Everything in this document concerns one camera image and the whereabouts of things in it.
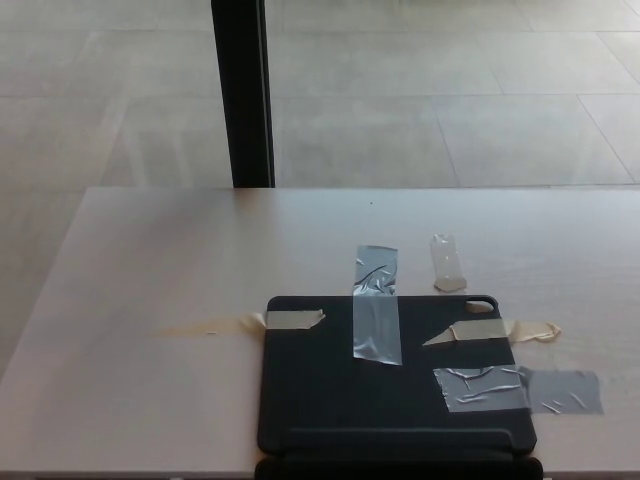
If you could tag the long grey duct tape strip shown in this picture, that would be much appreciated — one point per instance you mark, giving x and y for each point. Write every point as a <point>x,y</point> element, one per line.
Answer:
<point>377,315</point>

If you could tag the beige masking tape flat strip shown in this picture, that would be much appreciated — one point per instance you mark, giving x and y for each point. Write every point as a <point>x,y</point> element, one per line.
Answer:
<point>292,319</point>

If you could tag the clear plastic tape strip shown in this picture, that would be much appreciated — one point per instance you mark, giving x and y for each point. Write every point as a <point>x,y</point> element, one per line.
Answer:
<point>446,265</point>

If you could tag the black folding tablet cover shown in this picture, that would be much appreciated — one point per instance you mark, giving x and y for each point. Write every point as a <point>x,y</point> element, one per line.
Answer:
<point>320,390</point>

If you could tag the beige masking tape crumpled end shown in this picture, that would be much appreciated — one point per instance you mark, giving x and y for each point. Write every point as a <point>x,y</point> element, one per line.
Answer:
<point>480,330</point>

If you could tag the wide grey duct tape strip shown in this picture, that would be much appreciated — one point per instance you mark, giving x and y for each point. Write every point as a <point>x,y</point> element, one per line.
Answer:
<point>480,387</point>

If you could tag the black vertical window frame post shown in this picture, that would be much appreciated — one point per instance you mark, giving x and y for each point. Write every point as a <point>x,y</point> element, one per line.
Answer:
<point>245,100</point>

